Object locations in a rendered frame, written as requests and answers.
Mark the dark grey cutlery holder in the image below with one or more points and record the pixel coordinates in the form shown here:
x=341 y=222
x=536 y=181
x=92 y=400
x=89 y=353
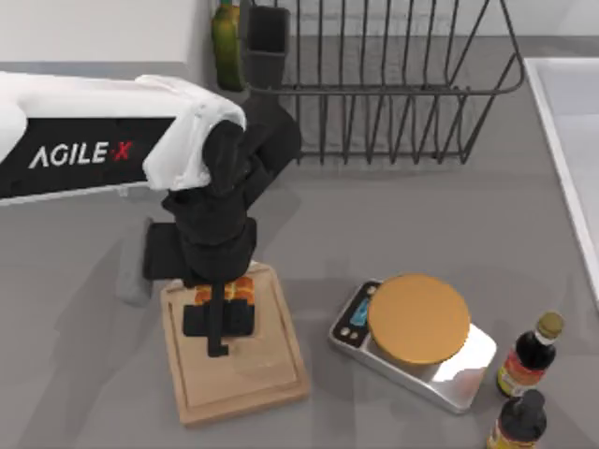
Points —
x=267 y=51

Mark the orange-brown bread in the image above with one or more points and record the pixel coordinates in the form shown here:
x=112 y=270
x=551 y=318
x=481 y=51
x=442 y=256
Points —
x=241 y=290

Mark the dark sauce bottle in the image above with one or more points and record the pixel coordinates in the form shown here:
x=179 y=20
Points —
x=529 y=357
x=519 y=421

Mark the green bottle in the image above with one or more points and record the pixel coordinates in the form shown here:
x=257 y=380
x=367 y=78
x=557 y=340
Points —
x=228 y=47

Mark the white sink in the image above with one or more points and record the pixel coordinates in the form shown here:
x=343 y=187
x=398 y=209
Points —
x=571 y=140

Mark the silver kitchen scale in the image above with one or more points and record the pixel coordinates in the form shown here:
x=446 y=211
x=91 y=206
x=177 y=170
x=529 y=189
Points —
x=421 y=327

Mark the wooden cutting board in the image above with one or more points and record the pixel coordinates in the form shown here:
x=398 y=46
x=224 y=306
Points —
x=243 y=379

